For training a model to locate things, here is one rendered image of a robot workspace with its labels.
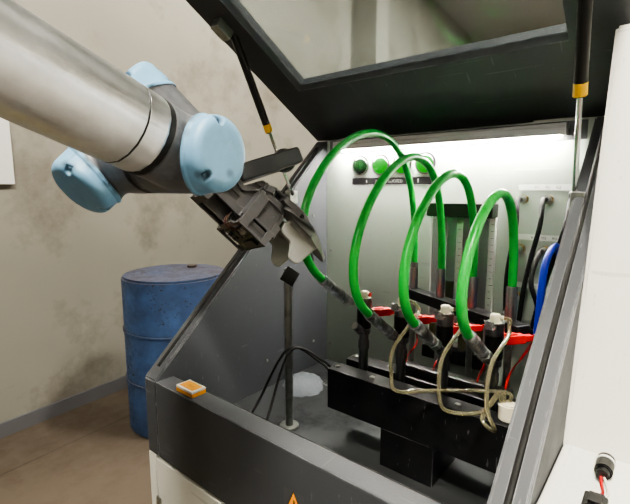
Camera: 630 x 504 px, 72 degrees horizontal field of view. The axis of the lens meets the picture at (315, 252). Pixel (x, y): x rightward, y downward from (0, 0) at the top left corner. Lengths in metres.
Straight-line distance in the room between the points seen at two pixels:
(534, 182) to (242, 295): 0.66
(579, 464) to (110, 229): 2.79
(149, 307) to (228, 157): 1.97
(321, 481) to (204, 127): 0.48
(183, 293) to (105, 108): 1.98
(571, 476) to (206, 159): 0.55
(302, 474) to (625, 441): 0.42
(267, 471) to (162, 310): 1.69
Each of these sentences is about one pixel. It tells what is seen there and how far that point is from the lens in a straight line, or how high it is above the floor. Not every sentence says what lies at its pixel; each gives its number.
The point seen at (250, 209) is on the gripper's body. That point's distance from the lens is 0.60.
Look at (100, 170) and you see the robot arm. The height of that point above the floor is 1.34.
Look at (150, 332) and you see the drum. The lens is 2.41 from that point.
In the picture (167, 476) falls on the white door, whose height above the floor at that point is 0.76.
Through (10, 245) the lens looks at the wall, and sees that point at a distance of 2.82.
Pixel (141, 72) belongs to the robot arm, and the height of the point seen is 1.46.
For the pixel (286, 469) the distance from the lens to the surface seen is 0.71.
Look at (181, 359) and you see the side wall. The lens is 0.96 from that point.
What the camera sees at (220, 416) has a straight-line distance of 0.79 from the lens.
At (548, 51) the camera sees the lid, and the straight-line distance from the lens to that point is 0.88.
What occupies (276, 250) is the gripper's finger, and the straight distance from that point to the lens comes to 0.68.
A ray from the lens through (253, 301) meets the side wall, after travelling 1.05.
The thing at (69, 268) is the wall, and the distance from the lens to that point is 2.96.
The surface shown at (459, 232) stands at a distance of 1.02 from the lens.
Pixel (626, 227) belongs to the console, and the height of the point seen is 1.27.
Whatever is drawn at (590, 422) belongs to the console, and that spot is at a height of 1.01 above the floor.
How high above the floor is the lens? 1.32
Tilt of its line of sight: 8 degrees down
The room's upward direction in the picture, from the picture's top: straight up
